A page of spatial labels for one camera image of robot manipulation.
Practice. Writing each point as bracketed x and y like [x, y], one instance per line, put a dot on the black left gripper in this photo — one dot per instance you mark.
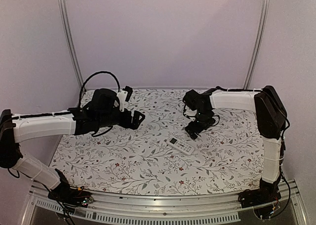
[135, 123]

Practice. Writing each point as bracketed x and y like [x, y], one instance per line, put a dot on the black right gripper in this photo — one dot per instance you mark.
[199, 125]

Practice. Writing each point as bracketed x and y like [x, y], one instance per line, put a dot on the white remote control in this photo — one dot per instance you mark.
[181, 146]

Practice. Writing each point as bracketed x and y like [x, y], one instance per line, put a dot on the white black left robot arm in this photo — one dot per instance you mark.
[106, 109]

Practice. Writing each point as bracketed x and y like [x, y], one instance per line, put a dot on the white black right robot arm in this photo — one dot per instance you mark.
[239, 135]

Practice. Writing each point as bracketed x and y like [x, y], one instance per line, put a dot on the floral patterned table mat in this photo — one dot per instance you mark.
[136, 161]

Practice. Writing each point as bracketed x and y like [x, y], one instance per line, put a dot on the aluminium front rail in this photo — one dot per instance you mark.
[122, 209]

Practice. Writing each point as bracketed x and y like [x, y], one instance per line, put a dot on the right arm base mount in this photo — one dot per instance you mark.
[266, 193]

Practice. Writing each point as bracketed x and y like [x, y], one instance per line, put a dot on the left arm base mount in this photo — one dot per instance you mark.
[64, 193]

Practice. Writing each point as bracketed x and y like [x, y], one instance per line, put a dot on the left metal frame post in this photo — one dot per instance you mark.
[69, 41]

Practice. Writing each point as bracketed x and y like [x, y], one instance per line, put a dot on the metal frame post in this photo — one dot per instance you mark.
[69, 41]
[257, 44]

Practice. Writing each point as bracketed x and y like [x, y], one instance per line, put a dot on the right metal frame post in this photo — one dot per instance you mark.
[257, 44]

